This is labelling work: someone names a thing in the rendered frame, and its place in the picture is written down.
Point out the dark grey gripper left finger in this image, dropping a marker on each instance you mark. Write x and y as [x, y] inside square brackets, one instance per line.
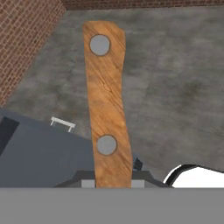
[84, 176]

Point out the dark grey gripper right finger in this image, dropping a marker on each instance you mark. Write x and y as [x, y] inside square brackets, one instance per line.
[143, 176]

